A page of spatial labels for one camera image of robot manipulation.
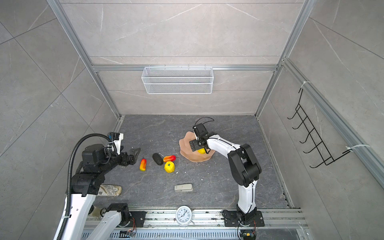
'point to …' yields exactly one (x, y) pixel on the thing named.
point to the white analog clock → (183, 215)
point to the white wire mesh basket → (177, 80)
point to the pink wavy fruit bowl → (186, 150)
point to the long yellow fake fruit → (201, 151)
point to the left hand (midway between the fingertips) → (130, 145)
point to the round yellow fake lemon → (169, 166)
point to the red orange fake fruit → (143, 165)
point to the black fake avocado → (157, 158)
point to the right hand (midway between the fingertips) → (199, 141)
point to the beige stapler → (186, 187)
